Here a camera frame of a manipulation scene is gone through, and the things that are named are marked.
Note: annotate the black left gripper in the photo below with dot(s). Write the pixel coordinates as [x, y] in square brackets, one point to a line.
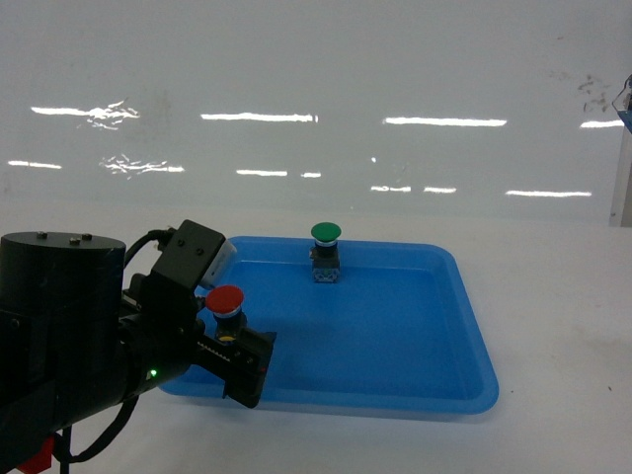
[158, 328]

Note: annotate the red mushroom push button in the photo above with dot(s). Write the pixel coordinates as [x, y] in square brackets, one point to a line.
[225, 304]

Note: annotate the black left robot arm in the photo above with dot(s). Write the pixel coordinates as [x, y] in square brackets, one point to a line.
[88, 324]

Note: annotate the green mushroom push button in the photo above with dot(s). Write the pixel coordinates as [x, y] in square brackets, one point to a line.
[326, 267]

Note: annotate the blue plastic tray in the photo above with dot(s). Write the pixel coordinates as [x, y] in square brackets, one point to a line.
[394, 337]

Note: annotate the white whiteboard panel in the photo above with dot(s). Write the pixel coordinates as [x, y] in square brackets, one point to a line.
[495, 109]

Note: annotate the metal roller rack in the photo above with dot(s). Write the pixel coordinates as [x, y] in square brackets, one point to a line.
[623, 103]

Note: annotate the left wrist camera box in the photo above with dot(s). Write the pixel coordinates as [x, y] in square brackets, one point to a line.
[195, 256]

